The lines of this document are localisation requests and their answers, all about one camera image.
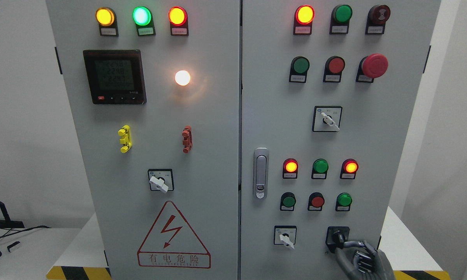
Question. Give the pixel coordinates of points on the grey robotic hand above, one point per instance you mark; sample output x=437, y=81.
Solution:
x=372, y=265

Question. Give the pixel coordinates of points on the black rotary knob switch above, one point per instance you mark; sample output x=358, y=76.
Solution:
x=336, y=237

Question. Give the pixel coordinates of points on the green push button lower right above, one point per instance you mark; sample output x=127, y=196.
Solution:
x=343, y=202

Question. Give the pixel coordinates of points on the green push button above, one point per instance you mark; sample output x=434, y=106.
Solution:
x=287, y=202
x=343, y=202
x=298, y=70

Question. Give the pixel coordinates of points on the red push button lower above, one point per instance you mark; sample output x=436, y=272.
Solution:
x=315, y=202

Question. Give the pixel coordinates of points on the red push button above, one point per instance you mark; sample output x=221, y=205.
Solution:
x=333, y=69
x=315, y=202

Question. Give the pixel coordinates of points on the red lit indicator middle right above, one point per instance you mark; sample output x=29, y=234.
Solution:
x=349, y=169

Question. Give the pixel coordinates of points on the green push button lower left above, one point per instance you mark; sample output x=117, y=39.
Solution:
x=287, y=202

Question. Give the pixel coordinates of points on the green indicator light middle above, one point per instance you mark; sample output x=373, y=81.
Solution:
x=319, y=169

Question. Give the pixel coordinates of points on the red lit indicator middle left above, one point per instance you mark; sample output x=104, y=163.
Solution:
x=290, y=169

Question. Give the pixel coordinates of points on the grey electrical control cabinet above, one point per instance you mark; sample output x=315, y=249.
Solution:
x=239, y=53

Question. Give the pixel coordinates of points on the red electrical hazard warning sticker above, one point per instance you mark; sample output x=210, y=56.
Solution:
x=172, y=242

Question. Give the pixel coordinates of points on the red emergency stop mushroom button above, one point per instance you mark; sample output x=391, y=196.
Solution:
x=371, y=67

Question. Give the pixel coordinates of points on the red push button upper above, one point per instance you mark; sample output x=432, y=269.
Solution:
x=333, y=69

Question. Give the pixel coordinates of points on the green push button upper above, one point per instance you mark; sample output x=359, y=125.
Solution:
x=298, y=70

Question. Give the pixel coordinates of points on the red terminal connector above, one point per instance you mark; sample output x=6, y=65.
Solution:
x=187, y=139

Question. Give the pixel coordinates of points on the dark red buzzer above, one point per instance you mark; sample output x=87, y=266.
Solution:
x=378, y=15

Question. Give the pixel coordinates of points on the green indicator light top right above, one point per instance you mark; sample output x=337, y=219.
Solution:
x=340, y=18

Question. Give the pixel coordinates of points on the red lit indicator top right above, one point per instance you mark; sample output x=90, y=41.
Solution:
x=303, y=20

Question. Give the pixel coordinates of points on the white lit indicator light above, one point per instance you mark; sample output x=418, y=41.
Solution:
x=182, y=77

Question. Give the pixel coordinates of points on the yellow terminal connector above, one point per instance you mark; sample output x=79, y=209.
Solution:
x=125, y=138

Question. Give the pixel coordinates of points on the red lit indicator light left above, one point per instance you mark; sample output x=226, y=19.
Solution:
x=178, y=19

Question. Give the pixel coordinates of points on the black digital power meter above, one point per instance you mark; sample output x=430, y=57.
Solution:
x=115, y=76

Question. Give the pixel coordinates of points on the green lit indicator light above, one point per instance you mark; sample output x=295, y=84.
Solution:
x=144, y=23

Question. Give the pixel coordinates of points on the small white black adapter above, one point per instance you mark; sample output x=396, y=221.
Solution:
x=13, y=246

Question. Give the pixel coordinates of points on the yellow indicator light top left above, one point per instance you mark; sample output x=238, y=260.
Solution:
x=107, y=22

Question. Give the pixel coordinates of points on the black device with antenna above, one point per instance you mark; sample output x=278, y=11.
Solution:
x=6, y=222

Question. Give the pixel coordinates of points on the white selector switch lower right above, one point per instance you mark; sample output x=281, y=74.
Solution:
x=285, y=236

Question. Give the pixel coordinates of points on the white selector switch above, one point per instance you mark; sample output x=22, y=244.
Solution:
x=327, y=118
x=285, y=236

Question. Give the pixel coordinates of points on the silver cabinet door handle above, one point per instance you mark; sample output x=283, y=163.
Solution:
x=260, y=172

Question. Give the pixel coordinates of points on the white selector switch upper right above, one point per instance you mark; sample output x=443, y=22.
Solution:
x=327, y=118

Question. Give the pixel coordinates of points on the white selector switch left door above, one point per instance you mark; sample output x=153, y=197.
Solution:
x=161, y=180

